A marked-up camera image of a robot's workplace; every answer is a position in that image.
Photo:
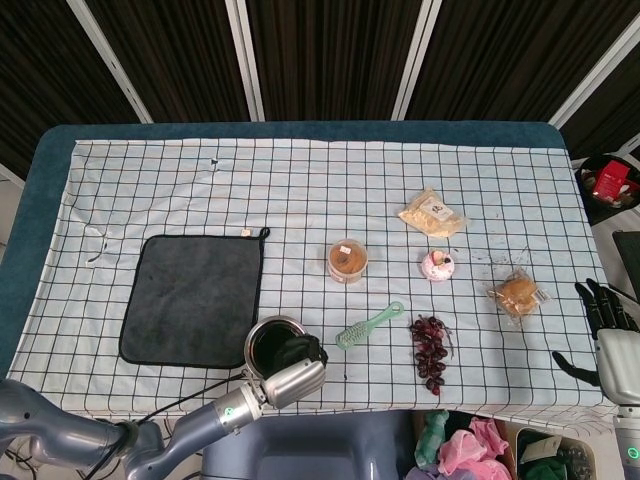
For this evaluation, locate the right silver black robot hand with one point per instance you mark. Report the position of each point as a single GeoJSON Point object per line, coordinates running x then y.
{"type": "Point", "coordinates": [617, 350]}

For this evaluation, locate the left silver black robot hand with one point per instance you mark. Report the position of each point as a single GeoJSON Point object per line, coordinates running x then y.
{"type": "Point", "coordinates": [292, 382]}

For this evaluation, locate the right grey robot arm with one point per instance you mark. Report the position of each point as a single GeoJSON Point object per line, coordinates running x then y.
{"type": "Point", "coordinates": [629, 445]}

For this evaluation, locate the stainless steel bowl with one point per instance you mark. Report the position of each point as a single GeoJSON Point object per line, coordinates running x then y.
{"type": "Point", "coordinates": [265, 340]}

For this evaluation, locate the dark grey cloth mat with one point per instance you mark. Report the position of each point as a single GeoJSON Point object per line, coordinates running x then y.
{"type": "Point", "coordinates": [192, 300]}

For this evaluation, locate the blue grey robot torso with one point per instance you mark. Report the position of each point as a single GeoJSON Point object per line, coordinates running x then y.
{"type": "Point", "coordinates": [310, 450]}

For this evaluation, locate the green scrub brush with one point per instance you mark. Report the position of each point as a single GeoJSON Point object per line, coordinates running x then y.
{"type": "Point", "coordinates": [357, 332]}

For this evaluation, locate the cardboard box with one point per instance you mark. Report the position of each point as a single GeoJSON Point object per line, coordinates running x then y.
{"type": "Point", "coordinates": [595, 440]}

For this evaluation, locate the wrapped bread bun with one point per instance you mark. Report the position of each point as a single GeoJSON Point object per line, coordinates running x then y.
{"type": "Point", "coordinates": [515, 295]}

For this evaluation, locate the clear jar of rubber bands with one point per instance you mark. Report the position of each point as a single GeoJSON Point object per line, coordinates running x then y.
{"type": "Point", "coordinates": [346, 262]}

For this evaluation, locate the bunch of red grapes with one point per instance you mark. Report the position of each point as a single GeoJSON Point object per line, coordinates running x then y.
{"type": "Point", "coordinates": [430, 350]}

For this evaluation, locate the black basket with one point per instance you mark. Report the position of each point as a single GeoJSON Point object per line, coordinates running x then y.
{"type": "Point", "coordinates": [600, 207]}

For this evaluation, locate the green cloth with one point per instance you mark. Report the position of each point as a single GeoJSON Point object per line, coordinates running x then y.
{"type": "Point", "coordinates": [431, 432]}

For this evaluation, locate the red box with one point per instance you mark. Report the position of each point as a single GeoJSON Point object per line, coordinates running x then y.
{"type": "Point", "coordinates": [610, 180]}

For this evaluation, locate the pink cloth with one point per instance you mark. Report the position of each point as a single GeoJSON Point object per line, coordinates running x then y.
{"type": "Point", "coordinates": [470, 450]}

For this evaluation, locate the pink toy cake with strawberry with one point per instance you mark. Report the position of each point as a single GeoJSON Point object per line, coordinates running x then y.
{"type": "Point", "coordinates": [438, 266]}

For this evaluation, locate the white black checkered tablecloth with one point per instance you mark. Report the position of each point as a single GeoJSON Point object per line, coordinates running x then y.
{"type": "Point", "coordinates": [350, 190]}

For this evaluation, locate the clear bag of beige snacks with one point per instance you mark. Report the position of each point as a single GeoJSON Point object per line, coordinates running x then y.
{"type": "Point", "coordinates": [432, 212]}

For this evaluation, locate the white frame post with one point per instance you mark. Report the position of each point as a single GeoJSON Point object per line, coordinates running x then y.
{"type": "Point", "coordinates": [115, 60]}
{"type": "Point", "coordinates": [417, 60]}
{"type": "Point", "coordinates": [245, 60]}
{"type": "Point", "coordinates": [595, 70]}

